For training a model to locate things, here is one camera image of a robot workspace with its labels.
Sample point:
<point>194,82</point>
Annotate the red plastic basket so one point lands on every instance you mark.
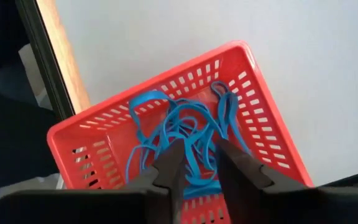
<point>104,137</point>

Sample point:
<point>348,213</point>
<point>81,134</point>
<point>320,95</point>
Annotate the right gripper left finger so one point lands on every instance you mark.
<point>169,174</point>

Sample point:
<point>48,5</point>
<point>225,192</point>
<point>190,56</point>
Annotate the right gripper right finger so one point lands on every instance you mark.
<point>244,180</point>

